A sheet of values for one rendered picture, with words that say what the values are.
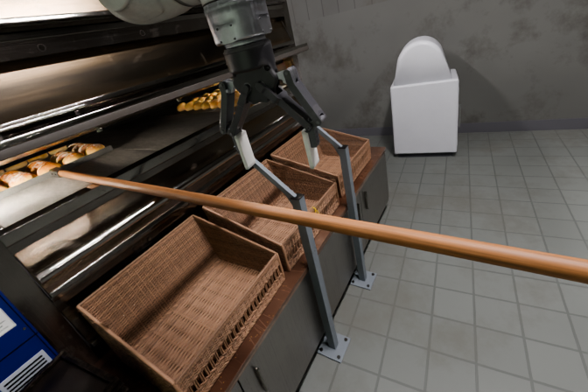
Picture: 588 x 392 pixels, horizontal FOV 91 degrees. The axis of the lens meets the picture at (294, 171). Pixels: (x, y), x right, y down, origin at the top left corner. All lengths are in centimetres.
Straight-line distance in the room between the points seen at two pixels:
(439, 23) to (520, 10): 69
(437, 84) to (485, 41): 84
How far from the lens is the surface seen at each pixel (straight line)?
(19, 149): 107
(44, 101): 123
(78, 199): 128
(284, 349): 142
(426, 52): 319
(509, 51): 389
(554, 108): 412
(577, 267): 52
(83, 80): 129
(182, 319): 141
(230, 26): 45
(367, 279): 206
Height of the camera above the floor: 153
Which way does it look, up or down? 25 degrees down
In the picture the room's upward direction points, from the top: 14 degrees counter-clockwise
